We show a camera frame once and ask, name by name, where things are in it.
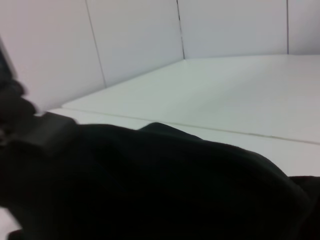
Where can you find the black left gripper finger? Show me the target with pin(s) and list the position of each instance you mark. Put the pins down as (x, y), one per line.
(47, 130)

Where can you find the black shirt with FREE print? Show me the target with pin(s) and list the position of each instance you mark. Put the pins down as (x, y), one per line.
(162, 185)

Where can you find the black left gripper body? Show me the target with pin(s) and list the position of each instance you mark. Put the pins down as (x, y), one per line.
(6, 62)

